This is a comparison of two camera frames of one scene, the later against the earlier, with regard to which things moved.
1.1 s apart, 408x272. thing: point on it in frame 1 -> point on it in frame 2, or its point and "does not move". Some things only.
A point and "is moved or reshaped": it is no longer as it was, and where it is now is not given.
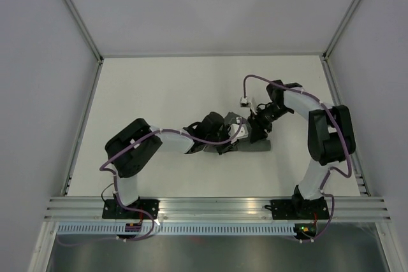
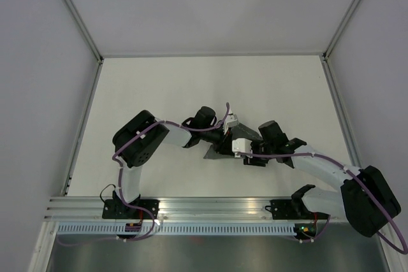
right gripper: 258,126 -> 255,162
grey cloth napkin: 248,145 is moved or reshaped
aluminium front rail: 60,208 does not move
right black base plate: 298,209 does not move
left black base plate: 112,210 does not move
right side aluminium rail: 327,65 does not move
